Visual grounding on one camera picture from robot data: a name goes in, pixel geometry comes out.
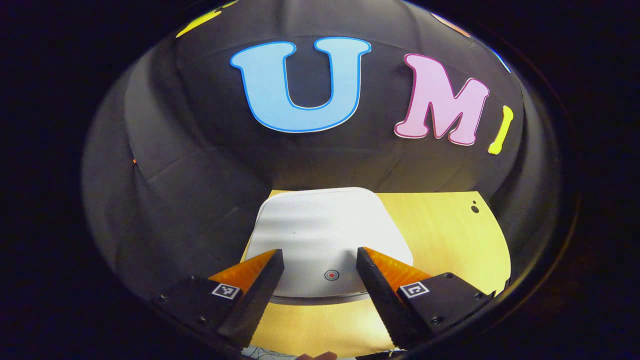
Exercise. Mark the black backdrop cloth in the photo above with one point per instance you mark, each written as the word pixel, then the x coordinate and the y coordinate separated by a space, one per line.
pixel 200 165

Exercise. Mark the white desktop garbage bin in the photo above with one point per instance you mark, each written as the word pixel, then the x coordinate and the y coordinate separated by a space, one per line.
pixel 320 225

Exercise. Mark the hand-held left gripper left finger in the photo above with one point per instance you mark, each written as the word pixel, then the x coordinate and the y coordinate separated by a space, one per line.
pixel 247 307

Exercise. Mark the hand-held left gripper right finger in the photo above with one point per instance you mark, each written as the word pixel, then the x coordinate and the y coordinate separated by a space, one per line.
pixel 385 302

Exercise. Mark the wooden desktop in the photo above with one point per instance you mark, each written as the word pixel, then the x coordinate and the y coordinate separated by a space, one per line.
pixel 440 240

